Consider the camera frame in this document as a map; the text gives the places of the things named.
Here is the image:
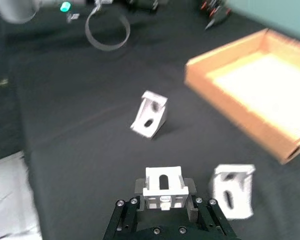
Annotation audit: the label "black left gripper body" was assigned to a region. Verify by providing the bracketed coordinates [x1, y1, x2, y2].
[126, 0, 170, 12]

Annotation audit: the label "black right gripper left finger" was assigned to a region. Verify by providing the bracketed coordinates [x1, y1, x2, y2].
[102, 177, 148, 240]

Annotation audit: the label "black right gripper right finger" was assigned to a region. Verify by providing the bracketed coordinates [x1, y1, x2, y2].
[183, 177, 239, 240]

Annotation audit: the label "white plastic corner bracket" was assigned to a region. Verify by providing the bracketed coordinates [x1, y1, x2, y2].
[129, 90, 169, 140]
[208, 164, 256, 221]
[142, 166, 190, 211]

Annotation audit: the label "roll of silver tape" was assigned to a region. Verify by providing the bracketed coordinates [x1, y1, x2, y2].
[84, 4, 131, 52]

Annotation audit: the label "black table cloth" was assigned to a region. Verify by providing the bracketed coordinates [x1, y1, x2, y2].
[0, 0, 300, 240]

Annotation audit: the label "white sheet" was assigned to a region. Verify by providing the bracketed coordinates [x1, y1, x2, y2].
[0, 150, 44, 240]

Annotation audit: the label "shallow brown cardboard tray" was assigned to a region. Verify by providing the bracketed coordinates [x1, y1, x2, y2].
[184, 28, 300, 165]

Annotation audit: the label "black corded tool orange parts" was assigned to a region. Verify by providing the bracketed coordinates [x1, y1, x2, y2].
[199, 0, 233, 31]

